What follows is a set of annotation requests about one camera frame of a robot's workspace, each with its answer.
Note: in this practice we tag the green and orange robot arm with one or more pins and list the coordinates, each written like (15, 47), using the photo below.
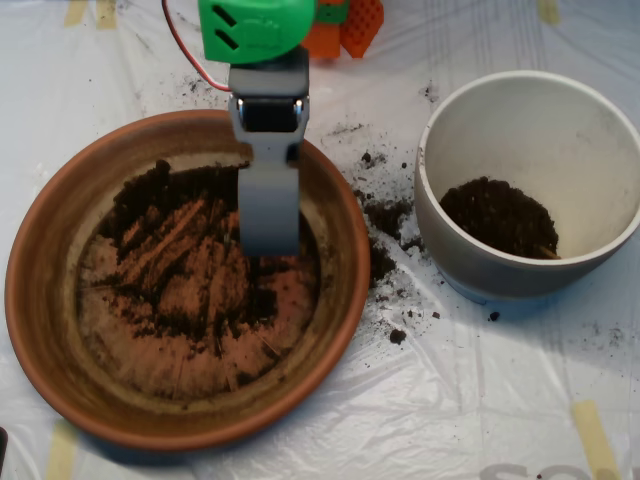
(255, 30)

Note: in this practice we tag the dark soil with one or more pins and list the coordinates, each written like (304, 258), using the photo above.
(500, 220)
(140, 200)

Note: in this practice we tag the beige masking tape strip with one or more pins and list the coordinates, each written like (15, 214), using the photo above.
(106, 14)
(75, 12)
(548, 10)
(595, 440)
(61, 455)

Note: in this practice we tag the clear plastic sheet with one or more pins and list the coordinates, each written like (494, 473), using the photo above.
(450, 400)

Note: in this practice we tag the black object at edge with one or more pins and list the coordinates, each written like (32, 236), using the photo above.
(3, 450)

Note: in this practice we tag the white ceramic pot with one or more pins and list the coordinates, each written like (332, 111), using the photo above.
(500, 280)

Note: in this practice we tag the terracotta saucer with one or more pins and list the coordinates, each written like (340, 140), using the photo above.
(190, 435)

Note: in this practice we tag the spilled soil pile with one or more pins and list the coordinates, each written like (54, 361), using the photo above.
(385, 212)

